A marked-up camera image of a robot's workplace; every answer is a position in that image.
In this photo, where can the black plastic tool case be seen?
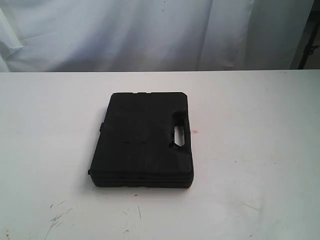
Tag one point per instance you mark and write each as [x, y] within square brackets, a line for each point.
[144, 141]

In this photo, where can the white backdrop curtain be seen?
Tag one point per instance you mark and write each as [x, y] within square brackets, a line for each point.
[150, 35]

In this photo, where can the black metal stand pole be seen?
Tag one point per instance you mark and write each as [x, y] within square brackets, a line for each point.
[310, 58]

